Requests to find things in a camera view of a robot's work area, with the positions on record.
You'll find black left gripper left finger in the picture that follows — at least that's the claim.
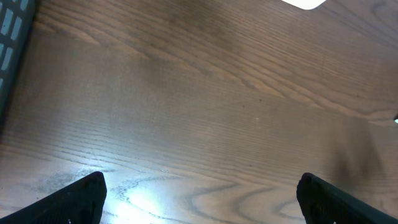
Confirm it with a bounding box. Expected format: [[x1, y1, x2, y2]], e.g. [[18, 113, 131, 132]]
[[1, 171, 107, 224]]

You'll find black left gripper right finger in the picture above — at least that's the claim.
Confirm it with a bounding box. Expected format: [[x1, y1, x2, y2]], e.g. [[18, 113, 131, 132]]
[[297, 172, 397, 224]]

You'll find grey plastic basket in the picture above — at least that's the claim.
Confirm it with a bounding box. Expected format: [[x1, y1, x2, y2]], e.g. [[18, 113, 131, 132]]
[[1, 0, 36, 115]]

